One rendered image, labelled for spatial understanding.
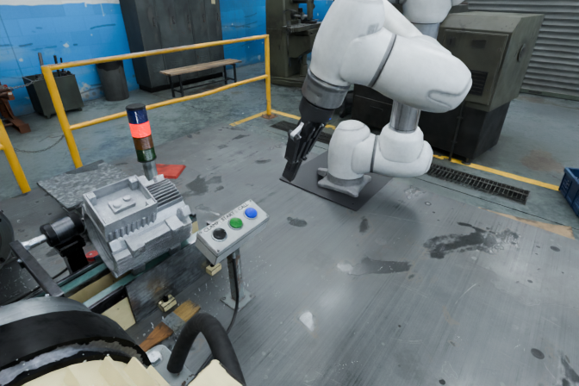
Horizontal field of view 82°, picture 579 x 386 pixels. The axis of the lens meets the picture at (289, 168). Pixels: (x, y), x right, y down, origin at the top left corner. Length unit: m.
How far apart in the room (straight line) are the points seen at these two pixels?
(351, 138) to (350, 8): 0.77
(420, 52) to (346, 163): 0.78
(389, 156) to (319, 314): 0.65
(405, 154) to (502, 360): 0.68
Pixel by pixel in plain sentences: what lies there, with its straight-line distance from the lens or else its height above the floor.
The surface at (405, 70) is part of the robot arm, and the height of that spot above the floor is 1.43.
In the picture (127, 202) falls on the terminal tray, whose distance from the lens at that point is 0.86.
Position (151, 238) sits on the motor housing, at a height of 1.02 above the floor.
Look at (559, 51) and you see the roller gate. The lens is 6.84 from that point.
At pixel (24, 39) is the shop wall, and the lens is 5.89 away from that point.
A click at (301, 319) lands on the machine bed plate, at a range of 0.94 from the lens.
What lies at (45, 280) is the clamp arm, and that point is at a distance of 0.87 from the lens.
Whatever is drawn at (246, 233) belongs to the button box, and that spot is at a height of 1.05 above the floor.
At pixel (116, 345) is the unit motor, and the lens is 0.30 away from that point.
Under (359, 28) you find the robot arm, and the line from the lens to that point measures 0.61.
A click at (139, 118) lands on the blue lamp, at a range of 1.18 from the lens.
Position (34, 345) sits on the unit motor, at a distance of 0.27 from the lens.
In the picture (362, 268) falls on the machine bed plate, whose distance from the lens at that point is 1.08.
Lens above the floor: 1.55
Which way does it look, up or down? 28 degrees down
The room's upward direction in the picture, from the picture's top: straight up
